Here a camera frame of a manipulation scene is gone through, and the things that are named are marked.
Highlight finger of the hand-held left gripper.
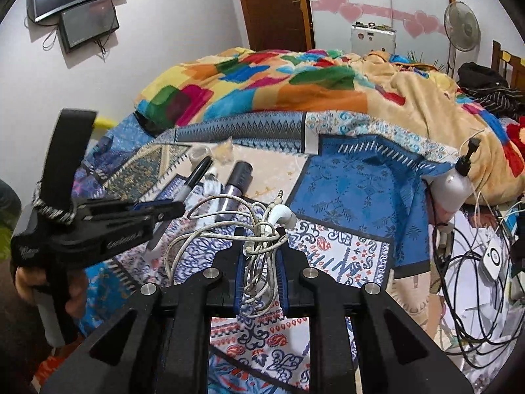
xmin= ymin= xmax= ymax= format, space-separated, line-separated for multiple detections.
xmin=82 ymin=211 xmax=183 ymax=234
xmin=78 ymin=200 xmax=186 ymax=216

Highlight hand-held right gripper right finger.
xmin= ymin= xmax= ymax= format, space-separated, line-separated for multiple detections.
xmin=276 ymin=246 xmax=472 ymax=394

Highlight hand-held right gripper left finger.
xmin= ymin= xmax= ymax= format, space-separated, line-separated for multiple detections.
xmin=41 ymin=226 xmax=251 ymax=394

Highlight white wired earphones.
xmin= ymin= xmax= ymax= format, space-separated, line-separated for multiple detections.
xmin=164 ymin=189 xmax=298 ymax=318

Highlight person's left hand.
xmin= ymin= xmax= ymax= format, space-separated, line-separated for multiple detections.
xmin=15 ymin=269 xmax=89 ymax=320

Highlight black marker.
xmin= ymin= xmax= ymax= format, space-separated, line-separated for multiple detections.
xmin=180 ymin=156 xmax=213 ymax=208

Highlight clear tape roll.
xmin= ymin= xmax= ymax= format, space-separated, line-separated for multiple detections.
xmin=189 ymin=145 xmax=214 ymax=165

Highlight grey marker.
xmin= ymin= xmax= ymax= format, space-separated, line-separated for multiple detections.
xmin=219 ymin=161 xmax=253 ymax=224

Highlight crumpled clear wrapper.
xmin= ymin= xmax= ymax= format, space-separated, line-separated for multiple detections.
xmin=213 ymin=142 xmax=235 ymax=165

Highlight blue patterned bedsheet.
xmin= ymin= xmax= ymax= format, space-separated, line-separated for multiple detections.
xmin=72 ymin=109 xmax=460 ymax=394

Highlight colourful patchwork quilt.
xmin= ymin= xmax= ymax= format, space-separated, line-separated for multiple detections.
xmin=135 ymin=47 xmax=525 ymax=204

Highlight white pump bottle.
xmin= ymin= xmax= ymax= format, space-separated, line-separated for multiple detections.
xmin=429 ymin=137 xmax=481 ymax=210

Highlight white charger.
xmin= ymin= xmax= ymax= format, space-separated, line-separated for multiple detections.
xmin=478 ymin=242 xmax=505 ymax=282

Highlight brown wooden door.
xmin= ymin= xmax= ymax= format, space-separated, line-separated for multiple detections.
xmin=234 ymin=0 xmax=314 ymax=52

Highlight white box appliance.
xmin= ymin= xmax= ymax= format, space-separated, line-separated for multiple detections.
xmin=350 ymin=21 xmax=398 ymax=54

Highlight red plush toy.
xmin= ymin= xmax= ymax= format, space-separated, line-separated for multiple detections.
xmin=504 ymin=116 xmax=525 ymax=148

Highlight black striped cloth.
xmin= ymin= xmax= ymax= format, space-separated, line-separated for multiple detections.
xmin=456 ymin=61 xmax=525 ymax=118

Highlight standing fan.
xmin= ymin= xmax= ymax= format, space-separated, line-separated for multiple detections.
xmin=444 ymin=1 xmax=480 ymax=78

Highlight wooden headboard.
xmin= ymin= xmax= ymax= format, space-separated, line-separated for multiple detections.
xmin=491 ymin=40 xmax=525 ymax=87

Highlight black cables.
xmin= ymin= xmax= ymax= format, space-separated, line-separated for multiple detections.
xmin=430 ymin=197 xmax=525 ymax=372

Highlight small black wall monitor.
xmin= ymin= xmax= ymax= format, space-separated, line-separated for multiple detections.
xmin=59 ymin=0 xmax=120 ymax=54

